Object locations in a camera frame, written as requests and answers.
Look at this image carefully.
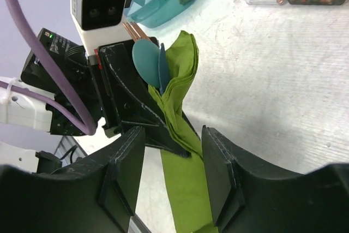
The copper fork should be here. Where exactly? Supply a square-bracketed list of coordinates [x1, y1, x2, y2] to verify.
[123, 22, 150, 42]

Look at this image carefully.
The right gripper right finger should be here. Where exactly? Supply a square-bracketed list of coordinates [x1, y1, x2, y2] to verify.
[202, 127, 348, 232]

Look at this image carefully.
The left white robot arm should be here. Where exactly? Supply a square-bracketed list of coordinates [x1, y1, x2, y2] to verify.
[1, 26, 190, 158]

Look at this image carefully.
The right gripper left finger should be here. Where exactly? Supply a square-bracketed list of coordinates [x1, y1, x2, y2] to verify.
[1, 127, 146, 232]

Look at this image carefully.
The teal knife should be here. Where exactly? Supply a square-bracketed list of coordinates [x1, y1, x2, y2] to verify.
[158, 43, 171, 94]

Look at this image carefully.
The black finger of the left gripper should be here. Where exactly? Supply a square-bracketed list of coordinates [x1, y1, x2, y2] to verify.
[97, 40, 191, 158]

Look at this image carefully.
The teal spoon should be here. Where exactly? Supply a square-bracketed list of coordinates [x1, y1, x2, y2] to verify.
[132, 39, 160, 88]

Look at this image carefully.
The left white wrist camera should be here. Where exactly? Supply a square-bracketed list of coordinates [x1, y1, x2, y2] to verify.
[70, 0, 132, 56]

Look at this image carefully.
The green paper napkin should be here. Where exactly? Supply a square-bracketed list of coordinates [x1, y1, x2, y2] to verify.
[148, 31, 218, 232]

